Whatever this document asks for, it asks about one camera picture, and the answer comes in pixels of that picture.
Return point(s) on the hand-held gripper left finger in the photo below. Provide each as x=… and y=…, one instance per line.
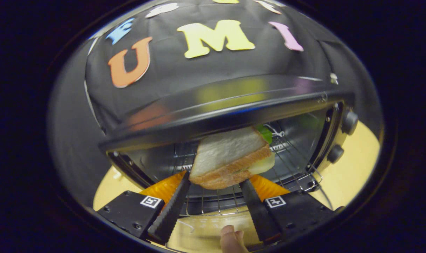
x=172, y=214

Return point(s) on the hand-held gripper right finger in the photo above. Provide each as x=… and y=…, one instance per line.
x=258, y=214

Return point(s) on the toast sandwich with lettuce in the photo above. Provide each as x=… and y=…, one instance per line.
x=227, y=149

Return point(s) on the black toaster oven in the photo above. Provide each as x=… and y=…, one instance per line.
x=216, y=102

